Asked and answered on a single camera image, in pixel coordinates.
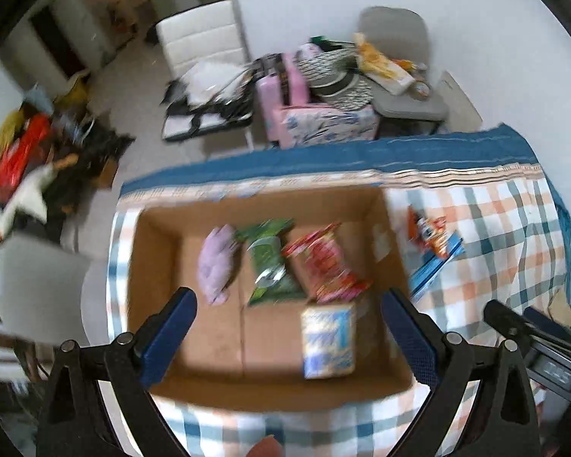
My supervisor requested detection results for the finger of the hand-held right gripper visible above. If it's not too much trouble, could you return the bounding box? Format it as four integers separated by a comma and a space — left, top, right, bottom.
523, 305, 571, 344
484, 300, 536, 349

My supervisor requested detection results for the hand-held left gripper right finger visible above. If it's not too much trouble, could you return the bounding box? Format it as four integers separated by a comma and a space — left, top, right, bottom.
381, 288, 543, 457

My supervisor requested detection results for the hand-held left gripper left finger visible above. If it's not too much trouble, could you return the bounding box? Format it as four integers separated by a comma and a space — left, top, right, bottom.
35, 287, 198, 457

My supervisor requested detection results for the purple soft pouch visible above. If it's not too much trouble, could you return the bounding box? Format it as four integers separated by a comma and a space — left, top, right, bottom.
197, 225, 241, 306

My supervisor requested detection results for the blue white tissue packet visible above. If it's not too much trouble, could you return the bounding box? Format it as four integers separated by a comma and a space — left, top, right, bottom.
300, 301, 357, 380

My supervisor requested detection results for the brown cardboard box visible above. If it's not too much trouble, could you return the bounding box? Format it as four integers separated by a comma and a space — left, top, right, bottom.
126, 185, 417, 412

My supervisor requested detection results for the red snack packet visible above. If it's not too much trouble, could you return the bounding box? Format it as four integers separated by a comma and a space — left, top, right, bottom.
282, 221, 373, 305

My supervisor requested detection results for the green snack packet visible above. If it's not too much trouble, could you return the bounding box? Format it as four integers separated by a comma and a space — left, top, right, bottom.
233, 218, 305, 308

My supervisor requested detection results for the blue flat packet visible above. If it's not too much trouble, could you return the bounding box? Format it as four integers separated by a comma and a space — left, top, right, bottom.
409, 229, 466, 303

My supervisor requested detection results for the checked blanket with blue border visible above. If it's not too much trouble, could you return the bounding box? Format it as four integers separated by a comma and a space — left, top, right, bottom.
105, 123, 571, 457

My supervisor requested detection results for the orange snack packet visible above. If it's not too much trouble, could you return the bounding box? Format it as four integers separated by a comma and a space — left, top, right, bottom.
407, 206, 450, 260

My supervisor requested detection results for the grey chair seat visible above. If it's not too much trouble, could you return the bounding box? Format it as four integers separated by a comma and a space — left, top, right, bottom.
0, 237, 93, 344

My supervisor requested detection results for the black dark clothing pile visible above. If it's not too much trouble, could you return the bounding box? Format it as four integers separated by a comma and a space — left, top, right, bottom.
43, 124, 136, 243

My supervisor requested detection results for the white cloth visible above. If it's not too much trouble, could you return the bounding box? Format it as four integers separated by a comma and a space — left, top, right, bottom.
0, 164, 60, 243

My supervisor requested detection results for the black white bag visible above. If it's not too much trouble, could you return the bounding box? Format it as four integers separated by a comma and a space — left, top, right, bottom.
162, 59, 258, 142

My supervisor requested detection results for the floral blue white box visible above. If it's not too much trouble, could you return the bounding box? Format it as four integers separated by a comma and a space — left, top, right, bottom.
278, 105, 380, 148

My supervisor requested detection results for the red plastic bag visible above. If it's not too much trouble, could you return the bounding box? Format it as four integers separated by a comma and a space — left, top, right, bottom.
0, 114, 53, 200

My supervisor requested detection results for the pink suitcase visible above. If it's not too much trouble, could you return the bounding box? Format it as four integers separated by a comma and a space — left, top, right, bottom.
256, 52, 310, 149

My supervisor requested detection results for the grey office chair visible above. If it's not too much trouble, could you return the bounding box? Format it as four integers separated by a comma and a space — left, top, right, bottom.
357, 6, 450, 134

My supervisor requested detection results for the striped woven hat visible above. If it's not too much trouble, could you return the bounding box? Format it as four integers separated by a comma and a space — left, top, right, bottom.
299, 48, 374, 111

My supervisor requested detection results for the yellow orange snack bag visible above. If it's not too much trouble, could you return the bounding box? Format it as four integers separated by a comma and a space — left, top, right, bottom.
353, 32, 417, 96

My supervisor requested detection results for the white padded chair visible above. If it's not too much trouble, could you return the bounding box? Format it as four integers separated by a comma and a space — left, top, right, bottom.
155, 0, 250, 87

